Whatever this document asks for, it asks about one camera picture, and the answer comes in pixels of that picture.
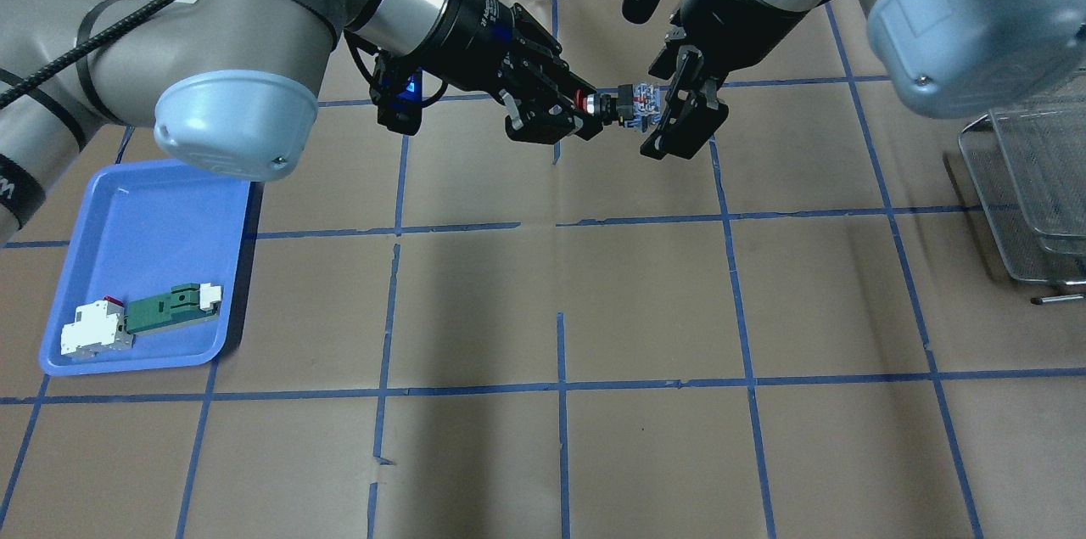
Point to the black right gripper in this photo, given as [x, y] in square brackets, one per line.
[711, 30]

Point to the white circuit breaker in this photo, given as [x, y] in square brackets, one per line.
[97, 327]

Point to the red emergency push button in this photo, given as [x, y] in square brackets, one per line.
[637, 105]

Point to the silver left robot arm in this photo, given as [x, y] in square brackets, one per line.
[231, 86]

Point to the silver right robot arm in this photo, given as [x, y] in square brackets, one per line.
[945, 58]

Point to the blue plastic tray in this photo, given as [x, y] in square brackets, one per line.
[144, 227]

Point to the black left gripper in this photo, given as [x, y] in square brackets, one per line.
[480, 30]

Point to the wire mesh shelf rack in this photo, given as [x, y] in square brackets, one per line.
[1027, 164]

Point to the green terminal block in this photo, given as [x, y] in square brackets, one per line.
[182, 305]

